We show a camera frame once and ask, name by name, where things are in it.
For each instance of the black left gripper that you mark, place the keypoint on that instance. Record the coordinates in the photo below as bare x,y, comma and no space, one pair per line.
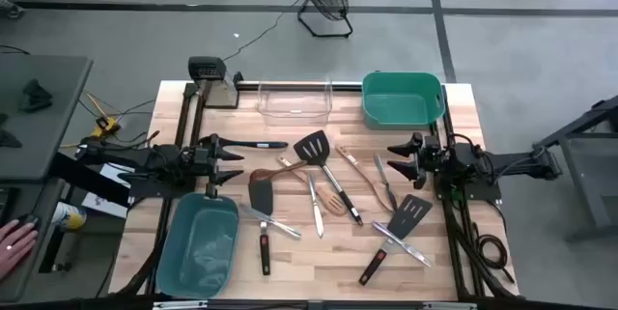
206,162

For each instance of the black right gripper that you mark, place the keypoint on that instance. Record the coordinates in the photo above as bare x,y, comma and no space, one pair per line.
427,158

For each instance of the slotted wooden spatula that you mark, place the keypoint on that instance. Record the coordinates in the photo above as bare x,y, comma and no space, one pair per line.
333,201

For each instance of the grey metal stand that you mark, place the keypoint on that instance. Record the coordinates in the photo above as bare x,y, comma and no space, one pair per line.
586,189

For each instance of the grey side desk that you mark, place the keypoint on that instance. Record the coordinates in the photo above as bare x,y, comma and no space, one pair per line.
43,121

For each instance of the yellow and white can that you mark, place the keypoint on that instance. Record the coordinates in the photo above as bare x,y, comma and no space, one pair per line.
70,216

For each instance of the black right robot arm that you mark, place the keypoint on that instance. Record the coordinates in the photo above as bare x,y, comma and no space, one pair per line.
512,162

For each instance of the black plastic serving spoon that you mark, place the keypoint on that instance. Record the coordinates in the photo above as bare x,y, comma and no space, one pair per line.
261,145

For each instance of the blue-grey plastic bin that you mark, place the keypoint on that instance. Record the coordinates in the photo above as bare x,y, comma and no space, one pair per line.
198,252

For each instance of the black aluminium rig frame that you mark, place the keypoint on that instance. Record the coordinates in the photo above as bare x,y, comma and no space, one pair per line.
248,86

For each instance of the person's shoe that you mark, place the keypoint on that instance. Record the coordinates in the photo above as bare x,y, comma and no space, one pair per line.
9,8

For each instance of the clear plastic bin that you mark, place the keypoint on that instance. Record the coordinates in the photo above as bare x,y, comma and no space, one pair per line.
294,107

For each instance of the dark brown wooden spoon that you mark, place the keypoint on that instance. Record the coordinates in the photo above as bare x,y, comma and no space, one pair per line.
263,176

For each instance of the person's hand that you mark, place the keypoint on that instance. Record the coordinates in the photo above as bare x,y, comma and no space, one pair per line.
17,249

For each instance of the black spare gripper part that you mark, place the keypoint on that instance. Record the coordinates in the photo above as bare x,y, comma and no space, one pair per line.
35,95
8,138

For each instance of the yellow power strip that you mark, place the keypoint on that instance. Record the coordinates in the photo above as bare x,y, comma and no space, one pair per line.
103,129

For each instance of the white paper booklet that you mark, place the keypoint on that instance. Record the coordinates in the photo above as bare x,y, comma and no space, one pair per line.
103,206

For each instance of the green plastic bin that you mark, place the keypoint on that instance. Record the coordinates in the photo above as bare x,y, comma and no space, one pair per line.
401,107

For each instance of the steel fork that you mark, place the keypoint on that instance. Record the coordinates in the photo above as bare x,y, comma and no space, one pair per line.
384,179

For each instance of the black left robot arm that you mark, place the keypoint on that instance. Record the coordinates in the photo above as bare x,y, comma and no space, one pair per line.
159,155

